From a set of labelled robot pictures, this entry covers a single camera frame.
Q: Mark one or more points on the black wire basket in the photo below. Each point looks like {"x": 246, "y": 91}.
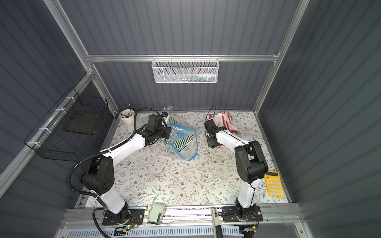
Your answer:
{"x": 76, "y": 130}

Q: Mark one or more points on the clear vacuum bag blue zip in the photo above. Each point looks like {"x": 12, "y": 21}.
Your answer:
{"x": 191, "y": 150}

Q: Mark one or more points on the white cup with tools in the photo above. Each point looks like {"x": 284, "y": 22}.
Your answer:
{"x": 127, "y": 115}

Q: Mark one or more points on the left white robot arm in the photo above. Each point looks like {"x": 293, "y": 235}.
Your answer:
{"x": 100, "y": 178}

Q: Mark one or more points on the green white striped garment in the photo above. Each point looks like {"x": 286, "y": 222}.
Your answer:
{"x": 179, "y": 143}

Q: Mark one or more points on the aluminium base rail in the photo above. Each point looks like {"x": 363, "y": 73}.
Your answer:
{"x": 274, "y": 221}

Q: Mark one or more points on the white wire basket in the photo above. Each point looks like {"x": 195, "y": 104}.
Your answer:
{"x": 193, "y": 71}

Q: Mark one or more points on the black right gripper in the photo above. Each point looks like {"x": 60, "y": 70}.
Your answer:
{"x": 209, "y": 131}

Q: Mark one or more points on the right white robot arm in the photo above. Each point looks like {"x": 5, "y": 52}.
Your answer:
{"x": 250, "y": 163}

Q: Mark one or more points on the yellow calculator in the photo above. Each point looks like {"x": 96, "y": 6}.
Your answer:
{"x": 274, "y": 184}

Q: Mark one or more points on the small green white box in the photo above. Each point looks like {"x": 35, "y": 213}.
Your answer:
{"x": 156, "y": 212}

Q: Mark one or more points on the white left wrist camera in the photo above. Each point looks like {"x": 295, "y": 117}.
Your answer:
{"x": 165, "y": 115}

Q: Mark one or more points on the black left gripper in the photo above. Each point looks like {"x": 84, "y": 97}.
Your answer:
{"x": 164, "y": 132}

